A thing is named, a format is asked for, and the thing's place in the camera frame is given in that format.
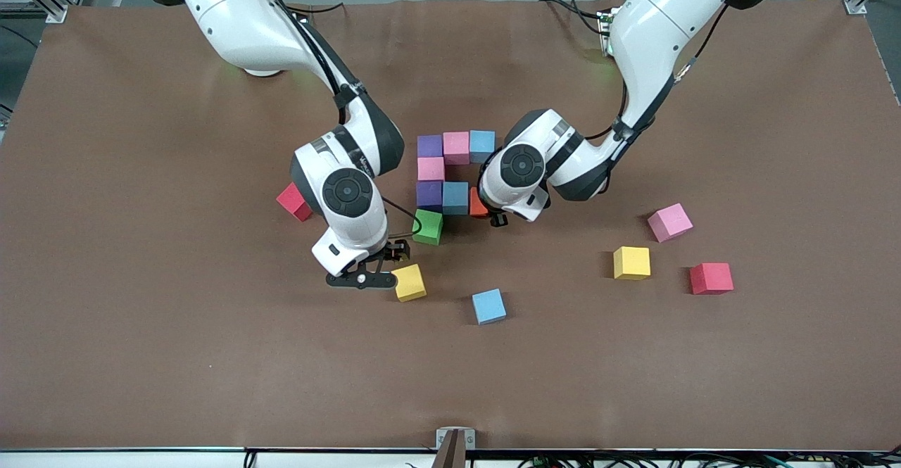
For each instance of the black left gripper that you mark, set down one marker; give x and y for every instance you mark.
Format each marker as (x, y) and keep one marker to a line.
(498, 219)

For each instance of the silver metal mount bracket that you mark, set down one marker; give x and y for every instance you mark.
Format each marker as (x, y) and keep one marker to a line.
(467, 438)

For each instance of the purple foam cube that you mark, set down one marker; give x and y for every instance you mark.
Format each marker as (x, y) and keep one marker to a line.
(429, 195)
(429, 146)

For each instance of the red foam cube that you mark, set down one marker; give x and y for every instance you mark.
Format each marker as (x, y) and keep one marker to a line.
(711, 277)
(291, 200)

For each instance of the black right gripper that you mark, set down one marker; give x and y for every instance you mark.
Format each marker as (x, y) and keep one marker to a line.
(398, 250)

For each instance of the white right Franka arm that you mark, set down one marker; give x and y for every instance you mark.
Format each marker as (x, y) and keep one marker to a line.
(232, 24)

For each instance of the brown table mat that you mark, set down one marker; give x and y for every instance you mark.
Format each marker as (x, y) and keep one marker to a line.
(211, 355)

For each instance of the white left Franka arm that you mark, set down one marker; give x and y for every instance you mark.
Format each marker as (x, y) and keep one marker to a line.
(654, 32)

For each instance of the yellow foam cube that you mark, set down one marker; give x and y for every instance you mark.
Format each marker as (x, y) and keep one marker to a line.
(631, 262)
(410, 283)

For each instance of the white table edge rail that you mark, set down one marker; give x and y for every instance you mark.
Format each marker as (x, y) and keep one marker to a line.
(141, 459)

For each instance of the orange foam cube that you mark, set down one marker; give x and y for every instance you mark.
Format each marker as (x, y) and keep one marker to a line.
(476, 205)

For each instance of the pink foam cube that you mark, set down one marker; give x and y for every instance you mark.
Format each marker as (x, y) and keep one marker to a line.
(456, 147)
(669, 221)
(431, 169)

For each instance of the green foam cube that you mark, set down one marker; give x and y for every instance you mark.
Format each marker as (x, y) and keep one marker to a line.
(427, 227)

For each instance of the blue foam cube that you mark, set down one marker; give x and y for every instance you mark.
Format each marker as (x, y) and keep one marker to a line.
(488, 305)
(482, 146)
(455, 198)

